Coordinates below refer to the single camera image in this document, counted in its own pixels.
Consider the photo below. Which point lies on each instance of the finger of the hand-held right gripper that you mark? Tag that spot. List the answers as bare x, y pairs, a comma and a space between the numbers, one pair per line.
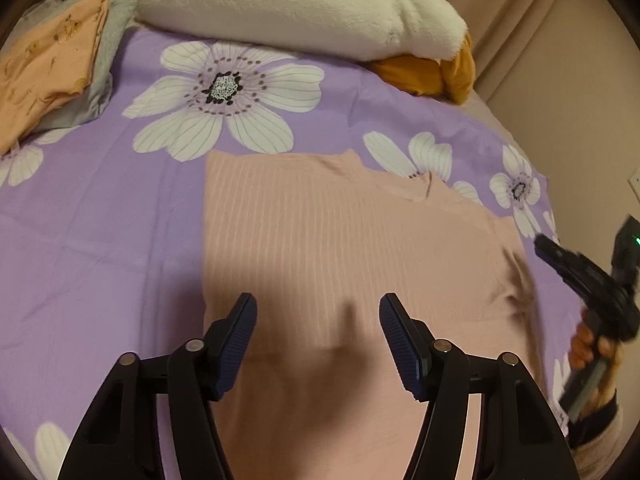
562, 262

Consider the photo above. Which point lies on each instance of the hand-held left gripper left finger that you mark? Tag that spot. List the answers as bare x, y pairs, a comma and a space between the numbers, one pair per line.
239, 330

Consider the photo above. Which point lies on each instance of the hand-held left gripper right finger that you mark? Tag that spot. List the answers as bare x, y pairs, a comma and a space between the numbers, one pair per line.
397, 340

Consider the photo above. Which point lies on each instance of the pink striped knit top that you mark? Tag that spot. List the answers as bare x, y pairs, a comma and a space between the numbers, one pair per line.
325, 240

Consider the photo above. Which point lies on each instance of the person's right hand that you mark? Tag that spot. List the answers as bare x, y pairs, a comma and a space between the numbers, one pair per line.
582, 347

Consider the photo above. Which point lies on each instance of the purple floral bedsheet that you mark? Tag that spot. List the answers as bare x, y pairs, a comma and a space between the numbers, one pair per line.
110, 240

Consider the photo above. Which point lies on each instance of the mustard yellow plush cloth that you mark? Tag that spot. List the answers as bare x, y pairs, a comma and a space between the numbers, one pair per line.
450, 75

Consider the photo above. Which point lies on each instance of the beige curtain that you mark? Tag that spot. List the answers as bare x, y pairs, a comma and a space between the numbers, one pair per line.
500, 15

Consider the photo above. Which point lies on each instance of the grey cloth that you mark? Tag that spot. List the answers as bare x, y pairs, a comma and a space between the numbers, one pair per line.
102, 80

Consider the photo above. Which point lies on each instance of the orange printed cloth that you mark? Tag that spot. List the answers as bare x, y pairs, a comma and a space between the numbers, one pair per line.
45, 70

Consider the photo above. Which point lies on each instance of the white plush pillow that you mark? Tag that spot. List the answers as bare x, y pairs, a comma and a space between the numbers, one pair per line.
300, 5

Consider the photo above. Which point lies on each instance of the white wall socket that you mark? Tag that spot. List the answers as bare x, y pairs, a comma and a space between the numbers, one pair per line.
635, 181

